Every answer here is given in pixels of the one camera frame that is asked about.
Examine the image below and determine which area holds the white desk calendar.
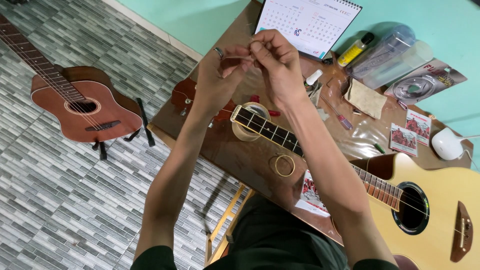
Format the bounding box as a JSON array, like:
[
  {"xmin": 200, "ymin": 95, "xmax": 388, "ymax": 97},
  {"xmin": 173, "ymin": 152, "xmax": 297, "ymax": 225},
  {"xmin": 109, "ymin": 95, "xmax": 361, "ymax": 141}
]
[{"xmin": 254, "ymin": 0, "xmax": 363, "ymax": 61}]

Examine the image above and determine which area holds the yellow oil bottle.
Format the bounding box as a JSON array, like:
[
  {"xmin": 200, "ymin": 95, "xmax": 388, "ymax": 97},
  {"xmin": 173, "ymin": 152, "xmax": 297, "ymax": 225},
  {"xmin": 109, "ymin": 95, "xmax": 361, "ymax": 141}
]
[{"xmin": 337, "ymin": 32, "xmax": 375, "ymax": 68}]

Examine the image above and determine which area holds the coiled guitar string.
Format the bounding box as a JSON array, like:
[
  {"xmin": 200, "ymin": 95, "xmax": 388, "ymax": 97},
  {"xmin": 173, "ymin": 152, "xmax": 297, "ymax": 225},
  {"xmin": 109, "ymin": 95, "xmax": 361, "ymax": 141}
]
[{"xmin": 274, "ymin": 153, "xmax": 296, "ymax": 178}]

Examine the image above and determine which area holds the clear plastic tube container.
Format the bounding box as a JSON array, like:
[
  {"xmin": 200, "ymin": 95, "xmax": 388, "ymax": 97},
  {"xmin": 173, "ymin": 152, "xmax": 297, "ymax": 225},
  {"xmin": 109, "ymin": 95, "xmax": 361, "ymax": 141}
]
[{"xmin": 346, "ymin": 25, "xmax": 416, "ymax": 80}]

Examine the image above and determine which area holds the brown packing tape roll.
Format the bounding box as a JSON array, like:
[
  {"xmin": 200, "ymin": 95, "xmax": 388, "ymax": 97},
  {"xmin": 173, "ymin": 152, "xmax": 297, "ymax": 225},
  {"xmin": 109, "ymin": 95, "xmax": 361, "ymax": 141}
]
[{"xmin": 231, "ymin": 101, "xmax": 272, "ymax": 142}]

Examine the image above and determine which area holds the reddish brown acoustic guitar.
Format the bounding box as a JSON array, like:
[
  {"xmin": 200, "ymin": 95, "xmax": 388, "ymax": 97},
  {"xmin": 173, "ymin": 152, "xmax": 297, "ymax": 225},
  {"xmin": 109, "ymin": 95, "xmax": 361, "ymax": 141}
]
[{"xmin": 0, "ymin": 13, "xmax": 143, "ymax": 143}]

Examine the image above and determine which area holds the natural blond acoustic guitar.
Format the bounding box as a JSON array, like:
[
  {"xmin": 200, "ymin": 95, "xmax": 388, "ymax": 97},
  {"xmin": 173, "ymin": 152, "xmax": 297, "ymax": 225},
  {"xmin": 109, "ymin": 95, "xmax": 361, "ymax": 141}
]
[{"xmin": 171, "ymin": 77, "xmax": 480, "ymax": 270}]

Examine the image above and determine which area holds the red handled cutter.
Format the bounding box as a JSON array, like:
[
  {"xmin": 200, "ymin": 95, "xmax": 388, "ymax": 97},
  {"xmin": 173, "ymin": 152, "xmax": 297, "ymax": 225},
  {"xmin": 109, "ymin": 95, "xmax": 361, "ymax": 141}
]
[{"xmin": 250, "ymin": 94, "xmax": 281, "ymax": 117}]

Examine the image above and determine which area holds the clear handled screwdriver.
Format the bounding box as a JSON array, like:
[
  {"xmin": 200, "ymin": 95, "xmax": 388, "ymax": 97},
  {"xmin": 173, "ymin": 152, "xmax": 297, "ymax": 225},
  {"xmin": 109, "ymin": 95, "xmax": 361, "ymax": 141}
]
[{"xmin": 320, "ymin": 94, "xmax": 354, "ymax": 131}]

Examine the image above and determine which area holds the black guitar stand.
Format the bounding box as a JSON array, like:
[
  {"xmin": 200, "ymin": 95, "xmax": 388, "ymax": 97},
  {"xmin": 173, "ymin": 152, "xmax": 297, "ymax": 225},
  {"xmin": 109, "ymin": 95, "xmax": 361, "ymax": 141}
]
[{"xmin": 92, "ymin": 97, "xmax": 156, "ymax": 161}]

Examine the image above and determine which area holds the wooden table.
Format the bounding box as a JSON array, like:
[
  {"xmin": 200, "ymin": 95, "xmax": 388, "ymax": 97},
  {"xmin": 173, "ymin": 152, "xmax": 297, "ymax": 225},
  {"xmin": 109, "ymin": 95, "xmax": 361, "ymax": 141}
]
[{"xmin": 147, "ymin": 0, "xmax": 474, "ymax": 247}]

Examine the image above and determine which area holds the frosted plastic tube container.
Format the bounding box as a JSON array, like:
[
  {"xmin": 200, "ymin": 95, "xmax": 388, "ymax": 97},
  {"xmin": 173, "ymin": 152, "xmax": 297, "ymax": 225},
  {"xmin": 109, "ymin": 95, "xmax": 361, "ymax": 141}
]
[{"xmin": 362, "ymin": 40, "xmax": 434, "ymax": 90}]

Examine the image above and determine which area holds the person's left hand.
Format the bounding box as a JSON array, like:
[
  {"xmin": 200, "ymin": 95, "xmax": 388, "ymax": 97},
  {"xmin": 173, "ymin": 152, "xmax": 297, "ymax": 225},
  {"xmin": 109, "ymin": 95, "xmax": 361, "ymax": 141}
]
[{"xmin": 193, "ymin": 44, "xmax": 256, "ymax": 114}]

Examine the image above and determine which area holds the wooden chair frame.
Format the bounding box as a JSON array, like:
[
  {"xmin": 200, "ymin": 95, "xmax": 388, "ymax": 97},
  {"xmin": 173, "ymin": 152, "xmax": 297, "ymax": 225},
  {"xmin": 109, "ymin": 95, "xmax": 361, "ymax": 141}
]
[{"xmin": 204, "ymin": 183, "xmax": 256, "ymax": 268}]

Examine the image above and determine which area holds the white rounded charger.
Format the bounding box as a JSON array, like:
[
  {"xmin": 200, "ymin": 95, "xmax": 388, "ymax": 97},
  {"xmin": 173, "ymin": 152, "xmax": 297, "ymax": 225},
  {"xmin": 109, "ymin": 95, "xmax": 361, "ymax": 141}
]
[{"xmin": 431, "ymin": 127, "xmax": 466, "ymax": 161}]

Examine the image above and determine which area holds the beige cloth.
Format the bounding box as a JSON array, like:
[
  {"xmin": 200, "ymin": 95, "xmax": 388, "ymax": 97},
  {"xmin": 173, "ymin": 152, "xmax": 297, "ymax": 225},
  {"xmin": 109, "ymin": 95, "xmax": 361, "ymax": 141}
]
[{"xmin": 343, "ymin": 77, "xmax": 388, "ymax": 120}]

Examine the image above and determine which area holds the small white glue bottle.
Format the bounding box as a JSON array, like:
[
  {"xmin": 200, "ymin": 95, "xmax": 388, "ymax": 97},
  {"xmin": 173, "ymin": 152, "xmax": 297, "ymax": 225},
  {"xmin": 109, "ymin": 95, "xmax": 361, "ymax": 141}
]
[{"xmin": 303, "ymin": 69, "xmax": 323, "ymax": 91}]

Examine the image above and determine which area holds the person's right hand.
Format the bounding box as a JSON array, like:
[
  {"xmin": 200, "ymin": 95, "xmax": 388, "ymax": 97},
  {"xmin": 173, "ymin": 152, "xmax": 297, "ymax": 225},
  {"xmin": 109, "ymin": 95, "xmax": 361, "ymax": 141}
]
[{"xmin": 249, "ymin": 29, "xmax": 312, "ymax": 112}]

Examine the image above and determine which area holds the silver guitar string package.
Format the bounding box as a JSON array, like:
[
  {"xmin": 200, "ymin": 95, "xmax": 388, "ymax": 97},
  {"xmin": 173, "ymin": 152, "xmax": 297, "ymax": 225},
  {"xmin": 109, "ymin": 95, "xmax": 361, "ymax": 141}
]
[{"xmin": 384, "ymin": 59, "xmax": 468, "ymax": 106}]

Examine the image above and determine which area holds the red string packet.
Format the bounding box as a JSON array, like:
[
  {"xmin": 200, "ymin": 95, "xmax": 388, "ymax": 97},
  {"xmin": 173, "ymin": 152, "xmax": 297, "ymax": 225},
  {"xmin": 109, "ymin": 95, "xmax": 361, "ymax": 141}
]
[
  {"xmin": 295, "ymin": 169, "xmax": 331, "ymax": 218},
  {"xmin": 389, "ymin": 122, "xmax": 418, "ymax": 157},
  {"xmin": 405, "ymin": 109, "xmax": 432, "ymax": 147}
]

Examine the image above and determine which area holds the clear plastic bag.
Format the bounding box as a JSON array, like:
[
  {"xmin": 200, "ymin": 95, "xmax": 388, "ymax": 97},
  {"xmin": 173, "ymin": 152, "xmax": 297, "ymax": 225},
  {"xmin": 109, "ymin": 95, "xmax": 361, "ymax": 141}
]
[{"xmin": 319, "ymin": 112, "xmax": 381, "ymax": 151}]

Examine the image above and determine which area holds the white cable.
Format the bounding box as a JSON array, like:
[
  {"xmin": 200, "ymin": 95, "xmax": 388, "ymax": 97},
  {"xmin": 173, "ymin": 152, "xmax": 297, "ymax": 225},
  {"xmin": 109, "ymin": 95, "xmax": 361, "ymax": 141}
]
[{"xmin": 463, "ymin": 134, "xmax": 480, "ymax": 172}]

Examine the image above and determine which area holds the person's dark green clothing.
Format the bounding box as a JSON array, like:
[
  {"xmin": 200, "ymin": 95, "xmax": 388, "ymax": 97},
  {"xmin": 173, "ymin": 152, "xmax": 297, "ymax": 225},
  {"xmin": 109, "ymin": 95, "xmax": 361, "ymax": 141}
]
[{"xmin": 130, "ymin": 193, "xmax": 399, "ymax": 270}]

